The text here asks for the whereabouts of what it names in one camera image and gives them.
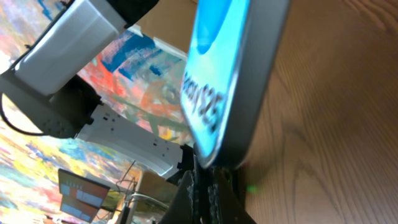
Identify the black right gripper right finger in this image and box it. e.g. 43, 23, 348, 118
208, 169, 256, 224

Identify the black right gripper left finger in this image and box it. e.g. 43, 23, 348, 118
159, 170, 199, 224

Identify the blue Galaxy smartphone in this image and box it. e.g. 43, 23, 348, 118
180, 0, 290, 169

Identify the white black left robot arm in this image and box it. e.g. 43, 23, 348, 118
1, 0, 195, 184

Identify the background computer monitor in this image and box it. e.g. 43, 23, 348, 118
58, 169, 110, 223

